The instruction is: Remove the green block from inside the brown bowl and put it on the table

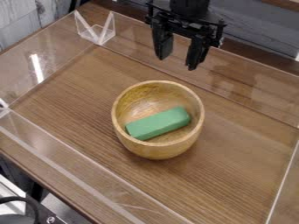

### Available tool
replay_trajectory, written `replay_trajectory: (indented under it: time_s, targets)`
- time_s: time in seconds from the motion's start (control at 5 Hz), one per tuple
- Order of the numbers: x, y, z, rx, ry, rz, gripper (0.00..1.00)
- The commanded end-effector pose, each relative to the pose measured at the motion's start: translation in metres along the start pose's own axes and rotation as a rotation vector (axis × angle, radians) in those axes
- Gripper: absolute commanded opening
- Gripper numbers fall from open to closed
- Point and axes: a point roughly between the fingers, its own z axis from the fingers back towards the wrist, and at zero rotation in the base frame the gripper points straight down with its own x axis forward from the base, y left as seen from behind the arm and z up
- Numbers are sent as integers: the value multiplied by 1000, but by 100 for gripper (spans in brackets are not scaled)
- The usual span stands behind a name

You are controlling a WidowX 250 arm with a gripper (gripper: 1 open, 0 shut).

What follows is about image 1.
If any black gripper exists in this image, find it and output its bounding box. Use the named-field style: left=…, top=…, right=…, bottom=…
left=145, top=0, right=226, bottom=71

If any black equipment base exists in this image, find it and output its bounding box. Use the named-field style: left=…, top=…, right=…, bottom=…
left=23, top=203, right=67, bottom=224

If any black cable lower left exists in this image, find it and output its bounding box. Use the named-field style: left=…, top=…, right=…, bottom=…
left=0, top=195, right=41, bottom=224

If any brown wooden bowl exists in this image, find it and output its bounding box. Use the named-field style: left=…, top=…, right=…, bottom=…
left=110, top=80, right=204, bottom=160

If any clear acrylic corner bracket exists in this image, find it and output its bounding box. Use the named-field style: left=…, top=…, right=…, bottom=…
left=73, top=10, right=115, bottom=46

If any clear acrylic tray wall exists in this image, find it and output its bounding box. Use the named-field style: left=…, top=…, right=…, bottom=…
left=0, top=4, right=299, bottom=224

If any green rectangular block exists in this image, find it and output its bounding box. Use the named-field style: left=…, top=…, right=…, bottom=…
left=125, top=107, right=190, bottom=141

